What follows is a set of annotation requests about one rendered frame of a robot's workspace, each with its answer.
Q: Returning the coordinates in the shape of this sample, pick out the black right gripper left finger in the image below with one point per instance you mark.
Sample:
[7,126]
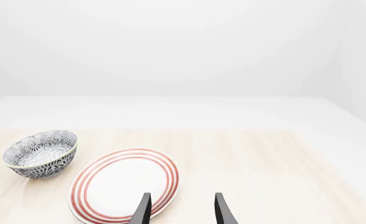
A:
[143,211]

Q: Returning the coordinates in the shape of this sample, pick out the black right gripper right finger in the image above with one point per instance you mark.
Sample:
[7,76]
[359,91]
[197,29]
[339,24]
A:
[223,212]

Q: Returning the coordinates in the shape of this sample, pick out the white plate with red rings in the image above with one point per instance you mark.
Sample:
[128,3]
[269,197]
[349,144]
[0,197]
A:
[120,182]

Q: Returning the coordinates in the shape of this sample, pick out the black and white patterned bowl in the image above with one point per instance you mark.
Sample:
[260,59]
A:
[41,155]

